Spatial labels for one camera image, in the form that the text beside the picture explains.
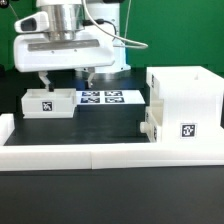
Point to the white front drawer box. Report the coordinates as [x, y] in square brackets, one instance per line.
[152, 125]

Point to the white U-shaped boundary frame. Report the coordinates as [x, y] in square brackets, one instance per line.
[104, 156]

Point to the white drawer cabinet frame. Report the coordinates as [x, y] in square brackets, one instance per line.
[193, 99]

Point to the white rear drawer box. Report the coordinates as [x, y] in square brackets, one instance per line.
[40, 103]

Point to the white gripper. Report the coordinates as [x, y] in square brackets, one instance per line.
[36, 53]

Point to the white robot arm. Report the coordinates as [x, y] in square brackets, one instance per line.
[70, 34]

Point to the white drawer box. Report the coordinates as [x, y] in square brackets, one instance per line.
[152, 125]
[40, 103]

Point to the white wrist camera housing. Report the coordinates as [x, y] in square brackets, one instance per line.
[35, 23]

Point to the white marker tag sheet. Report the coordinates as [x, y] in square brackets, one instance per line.
[109, 97]

